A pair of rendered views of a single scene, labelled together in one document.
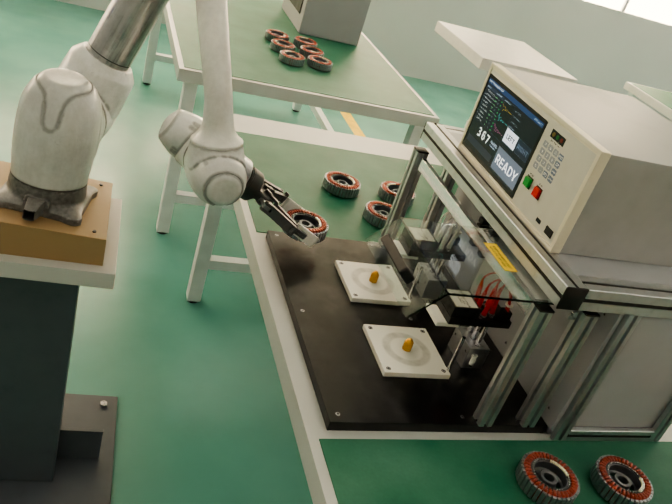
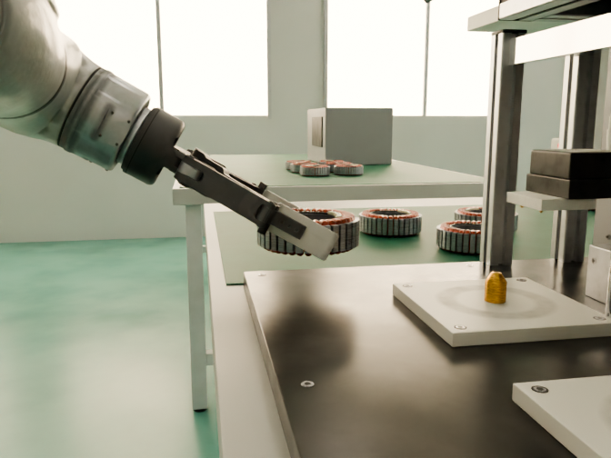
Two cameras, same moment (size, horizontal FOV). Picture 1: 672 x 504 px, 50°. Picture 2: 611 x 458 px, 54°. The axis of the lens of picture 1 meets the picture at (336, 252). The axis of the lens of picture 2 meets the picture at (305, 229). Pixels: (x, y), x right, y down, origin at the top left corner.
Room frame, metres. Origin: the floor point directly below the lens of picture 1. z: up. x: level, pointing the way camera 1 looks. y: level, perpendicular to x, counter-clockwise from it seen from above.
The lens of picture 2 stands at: (0.89, -0.07, 0.95)
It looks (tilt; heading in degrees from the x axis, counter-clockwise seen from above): 10 degrees down; 14
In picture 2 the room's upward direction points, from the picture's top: straight up
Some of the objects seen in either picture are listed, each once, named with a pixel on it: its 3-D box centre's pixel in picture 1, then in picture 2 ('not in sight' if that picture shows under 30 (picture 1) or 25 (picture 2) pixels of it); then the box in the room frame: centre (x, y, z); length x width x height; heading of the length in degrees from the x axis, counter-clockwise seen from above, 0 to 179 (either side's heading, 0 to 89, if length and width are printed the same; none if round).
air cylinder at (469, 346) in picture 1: (468, 347); not in sight; (1.29, -0.34, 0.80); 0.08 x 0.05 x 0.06; 25
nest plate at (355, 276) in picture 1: (372, 282); (494, 306); (1.45, -0.10, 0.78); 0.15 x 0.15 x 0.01; 25
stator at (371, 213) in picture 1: (383, 215); (473, 236); (1.84, -0.09, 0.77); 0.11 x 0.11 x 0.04
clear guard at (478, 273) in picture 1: (468, 271); not in sight; (1.17, -0.24, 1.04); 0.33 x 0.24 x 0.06; 115
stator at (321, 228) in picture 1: (304, 225); (307, 230); (1.52, 0.09, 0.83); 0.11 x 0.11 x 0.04
